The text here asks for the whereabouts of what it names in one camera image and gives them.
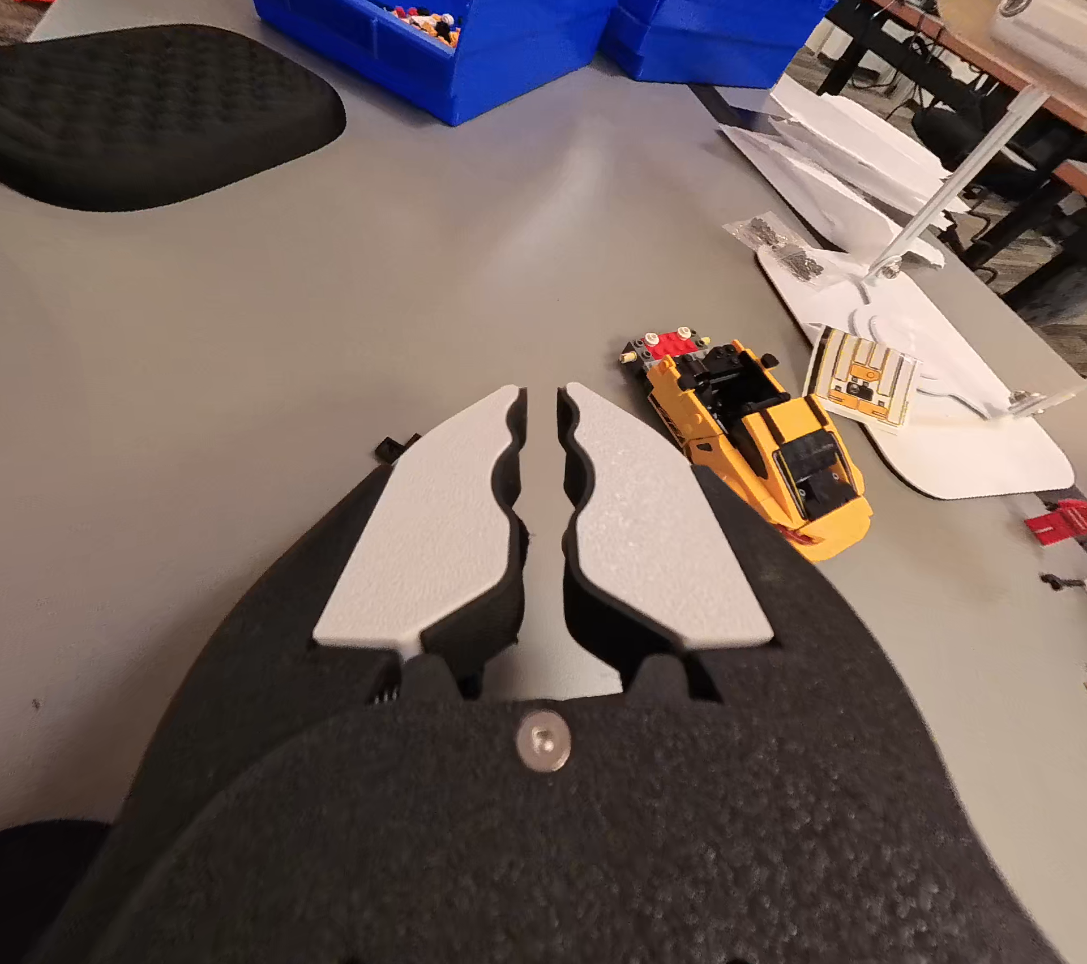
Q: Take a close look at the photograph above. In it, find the yellow lego car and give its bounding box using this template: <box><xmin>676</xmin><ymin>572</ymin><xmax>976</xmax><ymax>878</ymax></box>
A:
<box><xmin>618</xmin><ymin>331</ymin><xmax>874</xmax><ymax>564</ymax></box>

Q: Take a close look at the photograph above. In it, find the white paper roll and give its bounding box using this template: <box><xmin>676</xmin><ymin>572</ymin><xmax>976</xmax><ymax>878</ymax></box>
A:
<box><xmin>989</xmin><ymin>0</ymin><xmax>1087</xmax><ymax>78</ymax></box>

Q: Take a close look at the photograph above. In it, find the black office chair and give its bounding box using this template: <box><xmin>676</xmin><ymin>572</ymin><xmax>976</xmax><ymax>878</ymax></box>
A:
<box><xmin>913</xmin><ymin>100</ymin><xmax>1020</xmax><ymax>171</ymax></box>

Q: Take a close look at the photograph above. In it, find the red lego minifigure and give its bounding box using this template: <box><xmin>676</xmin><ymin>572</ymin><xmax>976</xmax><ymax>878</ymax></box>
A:
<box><xmin>1023</xmin><ymin>499</ymin><xmax>1087</xmax><ymax>549</ymax></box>

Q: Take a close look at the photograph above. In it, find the white stand with clear rods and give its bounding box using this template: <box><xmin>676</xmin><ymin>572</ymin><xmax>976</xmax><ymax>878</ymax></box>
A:
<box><xmin>756</xmin><ymin>85</ymin><xmax>1087</xmax><ymax>500</ymax></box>

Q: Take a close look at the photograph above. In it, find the pile of lego pieces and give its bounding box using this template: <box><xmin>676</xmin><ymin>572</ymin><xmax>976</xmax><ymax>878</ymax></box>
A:
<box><xmin>374</xmin><ymin>3</ymin><xmax>464</xmax><ymax>48</ymax></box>

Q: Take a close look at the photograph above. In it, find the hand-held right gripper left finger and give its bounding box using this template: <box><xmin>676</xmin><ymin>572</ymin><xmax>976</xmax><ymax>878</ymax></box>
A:
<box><xmin>313</xmin><ymin>385</ymin><xmax>531</xmax><ymax>689</ymax></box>

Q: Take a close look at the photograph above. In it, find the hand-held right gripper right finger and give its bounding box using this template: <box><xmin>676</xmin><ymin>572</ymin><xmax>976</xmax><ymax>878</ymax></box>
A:
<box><xmin>556</xmin><ymin>382</ymin><xmax>776</xmax><ymax>695</ymax></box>

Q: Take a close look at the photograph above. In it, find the black textured wrist rest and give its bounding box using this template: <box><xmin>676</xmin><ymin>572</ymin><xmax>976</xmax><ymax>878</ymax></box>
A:
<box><xmin>0</xmin><ymin>24</ymin><xmax>348</xmax><ymax>212</ymax></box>

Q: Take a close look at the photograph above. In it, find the clear bag of dark screws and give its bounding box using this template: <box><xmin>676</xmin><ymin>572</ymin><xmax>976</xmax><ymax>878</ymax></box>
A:
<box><xmin>724</xmin><ymin>214</ymin><xmax>827</xmax><ymax>281</ymax></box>

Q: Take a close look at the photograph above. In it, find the brown edged background desk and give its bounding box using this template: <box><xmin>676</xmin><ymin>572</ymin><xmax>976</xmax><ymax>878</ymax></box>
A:
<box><xmin>722</xmin><ymin>0</ymin><xmax>1087</xmax><ymax>303</ymax></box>

